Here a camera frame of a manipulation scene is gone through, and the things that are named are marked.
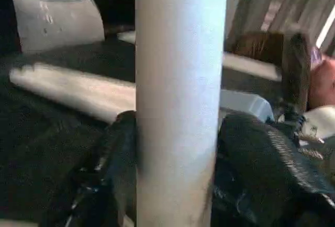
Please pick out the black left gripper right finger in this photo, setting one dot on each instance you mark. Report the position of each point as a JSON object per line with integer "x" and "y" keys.
{"x": 256, "y": 174}

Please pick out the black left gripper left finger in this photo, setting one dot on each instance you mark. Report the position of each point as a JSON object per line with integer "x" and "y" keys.
{"x": 123, "y": 159}

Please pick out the black work mat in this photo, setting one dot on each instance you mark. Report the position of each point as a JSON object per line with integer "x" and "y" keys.
{"x": 39, "y": 133}

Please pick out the pink round object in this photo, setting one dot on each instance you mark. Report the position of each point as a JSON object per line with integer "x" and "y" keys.
{"x": 324, "y": 85}

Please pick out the brown blurred object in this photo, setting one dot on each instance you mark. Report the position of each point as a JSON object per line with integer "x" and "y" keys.
{"x": 259, "y": 46}

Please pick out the light grey printed pillow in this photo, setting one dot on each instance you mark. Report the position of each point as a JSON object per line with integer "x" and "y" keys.
{"x": 57, "y": 17}

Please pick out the grey striped curtain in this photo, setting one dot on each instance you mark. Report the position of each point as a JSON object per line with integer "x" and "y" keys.
{"x": 288, "y": 2}

